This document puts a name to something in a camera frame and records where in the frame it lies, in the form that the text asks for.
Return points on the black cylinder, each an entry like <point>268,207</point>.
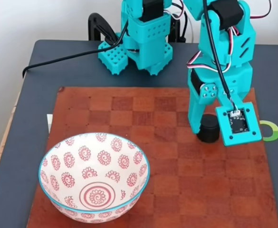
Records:
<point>210,129</point>

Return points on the brown leather chessboard mat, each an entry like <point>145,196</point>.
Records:
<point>176,154</point>

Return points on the white bowl with red flowers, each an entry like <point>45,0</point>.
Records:
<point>93,175</point>

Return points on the black table clamp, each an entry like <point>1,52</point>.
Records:
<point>100,23</point>

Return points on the cyan camera mount with board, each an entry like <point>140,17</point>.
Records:
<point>243,139</point>

